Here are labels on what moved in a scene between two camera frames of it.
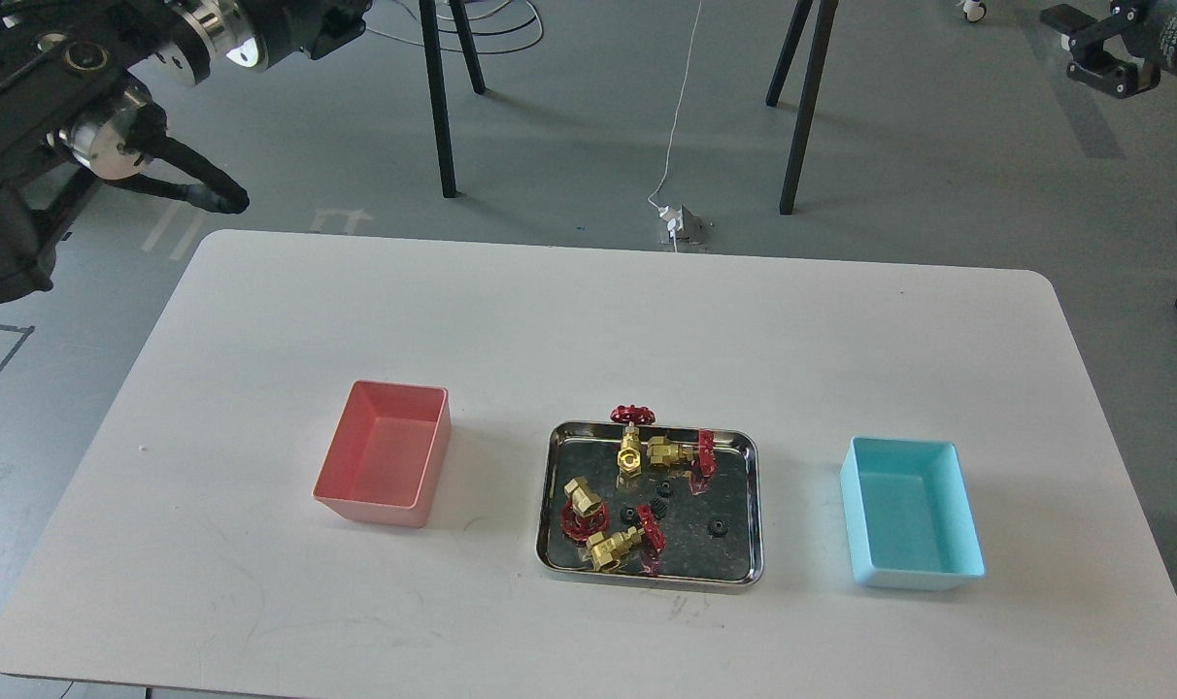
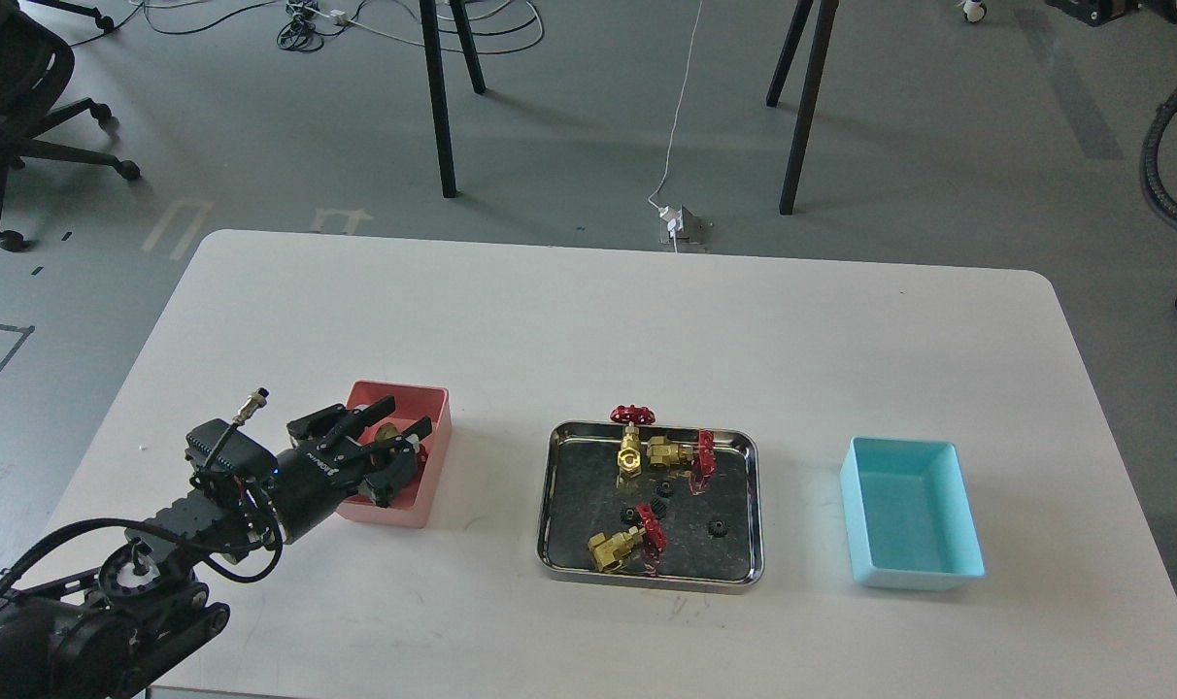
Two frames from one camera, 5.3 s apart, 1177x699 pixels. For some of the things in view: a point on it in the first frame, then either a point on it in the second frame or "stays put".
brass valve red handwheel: (584, 514) → (388, 430)
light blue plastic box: (909, 515) stays put
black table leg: (469, 45) stays put
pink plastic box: (386, 452) stays put
